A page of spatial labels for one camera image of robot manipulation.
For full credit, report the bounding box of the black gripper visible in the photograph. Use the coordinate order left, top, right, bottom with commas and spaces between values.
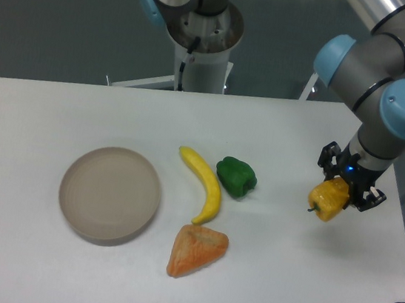
318, 141, 386, 212

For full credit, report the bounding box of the yellow bell pepper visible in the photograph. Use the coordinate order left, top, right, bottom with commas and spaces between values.
307, 177, 349, 222

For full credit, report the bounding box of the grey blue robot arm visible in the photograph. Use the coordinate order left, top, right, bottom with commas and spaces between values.
139, 0, 405, 211

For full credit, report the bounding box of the green bell pepper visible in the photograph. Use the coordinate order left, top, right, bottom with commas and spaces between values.
216, 156, 258, 199

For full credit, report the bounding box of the beige round plate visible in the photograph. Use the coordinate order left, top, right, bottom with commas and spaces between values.
58, 147, 161, 247

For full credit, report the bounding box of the yellow banana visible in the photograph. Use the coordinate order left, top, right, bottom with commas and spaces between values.
179, 146, 222, 226

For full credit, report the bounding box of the orange triangular pastry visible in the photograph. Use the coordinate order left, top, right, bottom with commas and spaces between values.
166, 224, 230, 278

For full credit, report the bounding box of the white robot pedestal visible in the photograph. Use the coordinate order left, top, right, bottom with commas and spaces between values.
167, 3, 244, 94

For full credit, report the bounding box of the black cable on pedestal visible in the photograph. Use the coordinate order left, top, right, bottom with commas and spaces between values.
175, 34, 202, 93

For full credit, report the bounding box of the white metal frame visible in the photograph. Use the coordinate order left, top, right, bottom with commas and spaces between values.
105, 75, 175, 90

